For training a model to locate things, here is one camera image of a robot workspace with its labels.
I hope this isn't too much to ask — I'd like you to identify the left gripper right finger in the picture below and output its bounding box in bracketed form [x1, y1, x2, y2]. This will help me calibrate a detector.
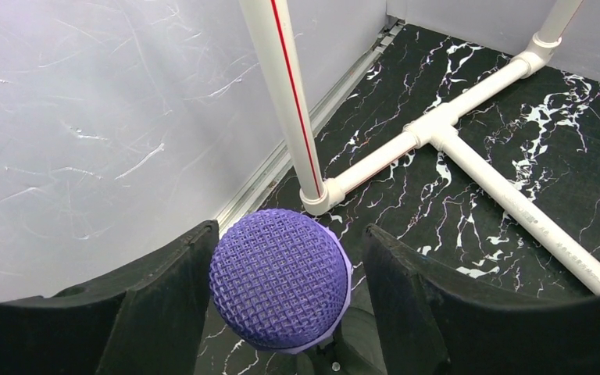
[362, 224, 600, 374]

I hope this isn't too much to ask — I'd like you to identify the white PVC pipe frame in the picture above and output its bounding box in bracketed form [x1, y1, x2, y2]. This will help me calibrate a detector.
[240, 1, 600, 295]

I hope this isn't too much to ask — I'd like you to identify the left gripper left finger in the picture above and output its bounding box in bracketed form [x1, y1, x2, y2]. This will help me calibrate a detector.
[0, 220, 219, 374]

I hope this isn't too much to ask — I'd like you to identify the purple microphone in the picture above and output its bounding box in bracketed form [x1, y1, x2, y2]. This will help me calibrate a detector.
[209, 209, 352, 355]

